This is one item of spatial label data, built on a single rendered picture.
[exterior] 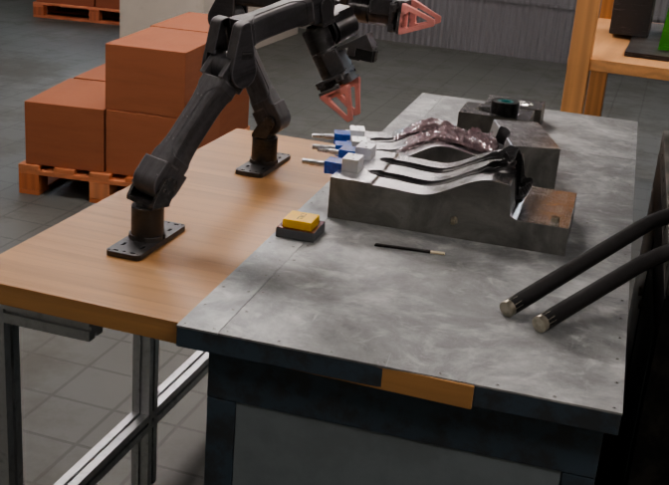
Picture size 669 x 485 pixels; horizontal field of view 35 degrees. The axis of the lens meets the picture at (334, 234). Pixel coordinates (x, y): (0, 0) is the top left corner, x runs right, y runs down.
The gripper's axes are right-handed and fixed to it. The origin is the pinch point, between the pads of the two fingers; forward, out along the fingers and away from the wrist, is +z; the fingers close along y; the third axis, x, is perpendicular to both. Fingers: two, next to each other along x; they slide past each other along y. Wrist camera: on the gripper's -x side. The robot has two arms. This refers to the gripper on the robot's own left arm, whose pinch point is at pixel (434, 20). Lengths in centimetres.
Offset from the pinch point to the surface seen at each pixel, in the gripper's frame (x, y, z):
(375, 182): 30.9, -26.8, -2.1
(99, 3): 114, 574, -415
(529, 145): 28.0, 14.9, 23.6
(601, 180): 39, 34, 41
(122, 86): 71, 162, -165
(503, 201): 29.5, -27.4, 24.8
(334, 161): 29.5, -22.3, -12.8
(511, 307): 36, -63, 33
